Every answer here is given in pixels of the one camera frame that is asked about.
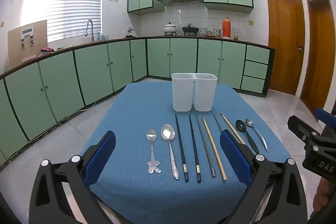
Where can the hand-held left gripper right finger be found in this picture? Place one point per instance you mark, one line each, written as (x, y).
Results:
(235, 155)

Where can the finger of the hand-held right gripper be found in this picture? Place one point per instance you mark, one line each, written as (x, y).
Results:
(325, 115)
(302, 125)

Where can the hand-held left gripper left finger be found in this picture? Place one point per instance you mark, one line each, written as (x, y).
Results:
(101, 155)

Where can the wooden chopstick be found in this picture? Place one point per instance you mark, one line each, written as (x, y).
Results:
(212, 145)
(231, 127)

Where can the dark blue chopstick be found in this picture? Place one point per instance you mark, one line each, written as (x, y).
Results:
(181, 146)
(194, 146)

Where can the large steel spoon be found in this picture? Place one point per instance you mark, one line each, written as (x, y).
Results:
(168, 132)

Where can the white two-compartment utensil holder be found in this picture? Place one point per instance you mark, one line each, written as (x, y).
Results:
(194, 92)

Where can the person's right hand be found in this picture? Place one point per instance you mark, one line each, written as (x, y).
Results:
(320, 195)

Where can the black spoon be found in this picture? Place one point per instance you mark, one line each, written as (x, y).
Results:
(240, 124)

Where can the grey chopstick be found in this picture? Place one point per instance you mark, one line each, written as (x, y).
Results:
(204, 144)
(218, 123)

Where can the slim steel spoon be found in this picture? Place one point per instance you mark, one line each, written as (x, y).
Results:
(249, 123)

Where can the blue tablecloth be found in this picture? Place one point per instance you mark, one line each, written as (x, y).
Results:
(131, 121)

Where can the wooden door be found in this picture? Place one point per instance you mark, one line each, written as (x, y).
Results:
(284, 43)
(321, 56)

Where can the green base cabinets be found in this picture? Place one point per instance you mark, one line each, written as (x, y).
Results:
(92, 71)

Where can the glass jar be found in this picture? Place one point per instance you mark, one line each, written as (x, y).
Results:
(235, 36)

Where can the pink cloth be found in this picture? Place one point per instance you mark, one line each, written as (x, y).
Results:
(47, 50)

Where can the bottles by sink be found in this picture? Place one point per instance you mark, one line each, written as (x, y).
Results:
(102, 37)

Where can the orange thermos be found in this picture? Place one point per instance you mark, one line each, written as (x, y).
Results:
(226, 28)

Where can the patterned cups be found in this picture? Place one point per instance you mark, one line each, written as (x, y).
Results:
(216, 33)

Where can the small kettle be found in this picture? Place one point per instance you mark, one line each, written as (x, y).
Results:
(131, 32)

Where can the stack of bowls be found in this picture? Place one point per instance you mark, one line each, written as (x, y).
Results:
(203, 31)

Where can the steel kitchen faucet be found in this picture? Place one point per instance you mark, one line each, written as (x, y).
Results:
(90, 27)

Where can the cardboard box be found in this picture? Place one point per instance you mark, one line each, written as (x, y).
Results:
(39, 40)

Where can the black wok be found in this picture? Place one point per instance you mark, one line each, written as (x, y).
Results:
(190, 29)

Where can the white cooking pot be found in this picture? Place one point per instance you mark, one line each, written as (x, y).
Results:
(169, 28)

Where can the white window blinds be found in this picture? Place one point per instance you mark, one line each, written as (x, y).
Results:
(63, 1)

